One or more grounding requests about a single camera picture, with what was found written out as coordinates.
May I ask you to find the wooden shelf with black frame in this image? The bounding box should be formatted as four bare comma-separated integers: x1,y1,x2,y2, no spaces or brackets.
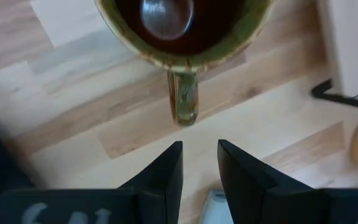
310,0,358,112

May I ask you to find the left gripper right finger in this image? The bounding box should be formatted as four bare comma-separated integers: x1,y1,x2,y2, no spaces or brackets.
218,139,331,224

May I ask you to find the green glazed ceramic mug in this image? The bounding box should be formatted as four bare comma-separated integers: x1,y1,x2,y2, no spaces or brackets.
94,0,275,127

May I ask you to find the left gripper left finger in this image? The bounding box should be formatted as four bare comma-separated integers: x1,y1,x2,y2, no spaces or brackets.
118,141,184,224

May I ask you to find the grey folded cloth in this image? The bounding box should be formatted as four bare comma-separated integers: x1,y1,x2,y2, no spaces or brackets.
200,189,234,224

